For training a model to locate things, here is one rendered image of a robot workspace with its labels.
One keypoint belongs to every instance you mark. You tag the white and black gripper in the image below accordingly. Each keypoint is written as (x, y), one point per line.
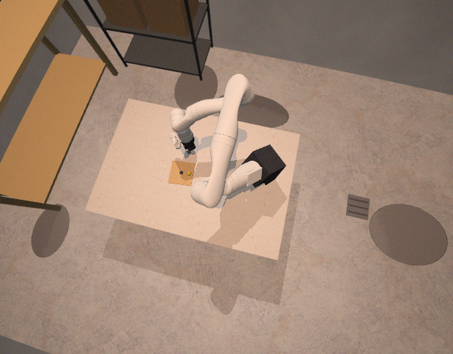
(187, 142)

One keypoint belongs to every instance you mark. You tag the orange square mat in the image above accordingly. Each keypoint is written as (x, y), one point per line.
(177, 178)

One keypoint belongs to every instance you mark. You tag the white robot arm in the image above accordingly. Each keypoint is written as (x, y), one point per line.
(208, 191)

